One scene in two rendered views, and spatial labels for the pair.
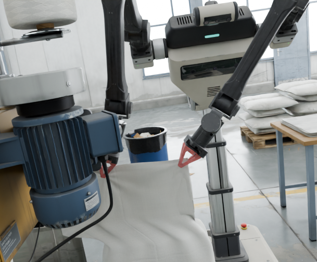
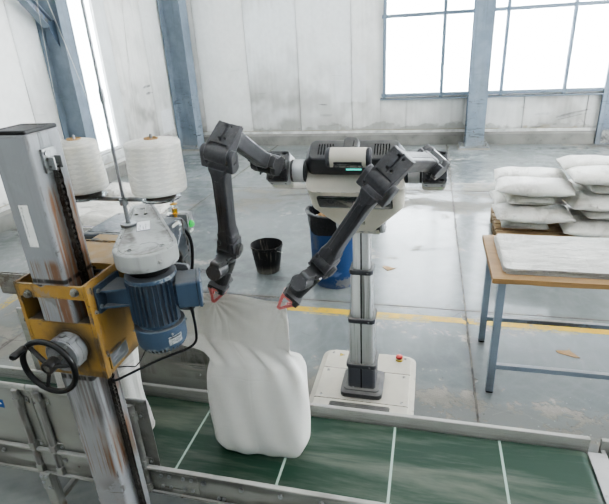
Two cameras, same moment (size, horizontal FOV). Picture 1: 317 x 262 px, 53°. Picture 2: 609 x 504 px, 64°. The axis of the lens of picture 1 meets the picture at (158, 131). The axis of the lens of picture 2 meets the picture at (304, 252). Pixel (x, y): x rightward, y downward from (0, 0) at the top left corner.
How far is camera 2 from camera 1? 0.87 m
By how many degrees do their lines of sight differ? 17
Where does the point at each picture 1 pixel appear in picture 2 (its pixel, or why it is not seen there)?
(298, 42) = not seen: outside the picture
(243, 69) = (335, 241)
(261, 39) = (349, 221)
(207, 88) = not seen: hidden behind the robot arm
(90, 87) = (303, 100)
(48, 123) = (144, 286)
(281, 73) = not seen: outside the picture
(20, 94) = (126, 267)
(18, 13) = (136, 191)
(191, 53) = (330, 184)
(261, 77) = (573, 119)
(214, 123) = (300, 284)
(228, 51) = not seen: hidden behind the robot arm
